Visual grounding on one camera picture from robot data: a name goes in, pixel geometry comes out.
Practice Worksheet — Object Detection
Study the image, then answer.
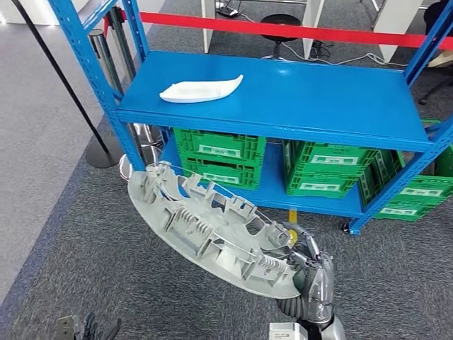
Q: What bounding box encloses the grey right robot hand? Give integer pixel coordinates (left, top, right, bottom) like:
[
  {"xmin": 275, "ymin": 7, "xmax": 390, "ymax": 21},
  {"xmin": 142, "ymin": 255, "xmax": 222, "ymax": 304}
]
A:
[{"xmin": 282, "ymin": 222, "xmax": 335, "ymax": 326}]

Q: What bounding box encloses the silver grey wheel hubcap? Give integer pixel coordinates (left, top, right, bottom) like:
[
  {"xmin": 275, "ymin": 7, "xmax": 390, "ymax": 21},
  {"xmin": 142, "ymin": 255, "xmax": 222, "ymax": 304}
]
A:
[{"xmin": 127, "ymin": 161, "xmax": 309, "ymax": 300}]

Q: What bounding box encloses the blue metal shelf rack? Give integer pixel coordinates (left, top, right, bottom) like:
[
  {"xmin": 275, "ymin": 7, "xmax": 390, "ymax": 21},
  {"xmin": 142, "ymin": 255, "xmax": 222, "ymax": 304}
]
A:
[{"xmin": 47, "ymin": 0, "xmax": 453, "ymax": 236}]

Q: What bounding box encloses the white plastic trim part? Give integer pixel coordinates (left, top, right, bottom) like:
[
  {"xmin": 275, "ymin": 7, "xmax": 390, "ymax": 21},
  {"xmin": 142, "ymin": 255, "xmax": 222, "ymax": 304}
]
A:
[{"xmin": 159, "ymin": 74, "xmax": 244, "ymax": 104}]

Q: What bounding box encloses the clear plastic hand wrap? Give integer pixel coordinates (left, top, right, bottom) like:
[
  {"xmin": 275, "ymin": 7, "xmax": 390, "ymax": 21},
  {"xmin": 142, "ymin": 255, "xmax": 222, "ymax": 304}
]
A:
[{"xmin": 301, "ymin": 262, "xmax": 335, "ymax": 324}]

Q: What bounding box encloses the red barrier belt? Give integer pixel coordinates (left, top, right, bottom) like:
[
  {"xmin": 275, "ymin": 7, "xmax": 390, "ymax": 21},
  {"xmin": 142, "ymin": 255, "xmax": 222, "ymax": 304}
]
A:
[{"xmin": 103, "ymin": 9, "xmax": 453, "ymax": 51}]

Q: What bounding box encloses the black round stool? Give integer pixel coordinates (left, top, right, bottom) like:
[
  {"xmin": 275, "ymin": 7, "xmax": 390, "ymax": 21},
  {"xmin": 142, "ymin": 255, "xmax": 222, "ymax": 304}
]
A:
[{"xmin": 259, "ymin": 13, "xmax": 302, "ymax": 61}]

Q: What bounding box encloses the white desk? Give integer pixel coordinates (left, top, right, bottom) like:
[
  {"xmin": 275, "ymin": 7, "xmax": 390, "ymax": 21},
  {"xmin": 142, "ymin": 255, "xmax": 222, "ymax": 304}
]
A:
[
  {"xmin": 372, "ymin": 0, "xmax": 424, "ymax": 63},
  {"xmin": 200, "ymin": 0, "xmax": 326, "ymax": 60}
]

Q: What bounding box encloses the black power strip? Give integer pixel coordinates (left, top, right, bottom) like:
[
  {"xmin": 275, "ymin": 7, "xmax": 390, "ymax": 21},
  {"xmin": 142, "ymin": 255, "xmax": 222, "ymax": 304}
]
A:
[{"xmin": 216, "ymin": 2, "xmax": 237, "ymax": 18}]

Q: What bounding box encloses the black office chair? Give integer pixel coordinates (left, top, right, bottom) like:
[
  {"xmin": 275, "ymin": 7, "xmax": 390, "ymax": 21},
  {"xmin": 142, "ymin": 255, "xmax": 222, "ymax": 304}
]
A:
[{"xmin": 418, "ymin": 0, "xmax": 453, "ymax": 105}]

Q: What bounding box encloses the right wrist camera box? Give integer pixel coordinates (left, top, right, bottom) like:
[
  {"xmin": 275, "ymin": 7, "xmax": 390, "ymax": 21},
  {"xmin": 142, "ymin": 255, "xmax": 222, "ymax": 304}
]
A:
[{"xmin": 268, "ymin": 322, "xmax": 309, "ymax": 340}]

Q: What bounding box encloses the white floor cable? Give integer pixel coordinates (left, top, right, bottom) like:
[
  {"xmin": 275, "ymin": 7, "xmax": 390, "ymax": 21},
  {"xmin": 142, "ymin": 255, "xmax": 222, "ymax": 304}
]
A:
[{"xmin": 281, "ymin": 42, "xmax": 408, "ymax": 67}]

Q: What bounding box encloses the black power adapter cable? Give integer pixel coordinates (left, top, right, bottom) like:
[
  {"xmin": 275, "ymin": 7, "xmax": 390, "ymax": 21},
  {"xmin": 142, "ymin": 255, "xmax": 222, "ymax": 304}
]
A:
[{"xmin": 309, "ymin": 40, "xmax": 335, "ymax": 60}]

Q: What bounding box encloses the black stanchion post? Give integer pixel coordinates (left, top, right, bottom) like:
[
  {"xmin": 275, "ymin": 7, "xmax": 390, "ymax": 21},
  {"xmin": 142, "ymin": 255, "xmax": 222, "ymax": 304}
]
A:
[{"xmin": 10, "ymin": 0, "xmax": 124, "ymax": 170}]

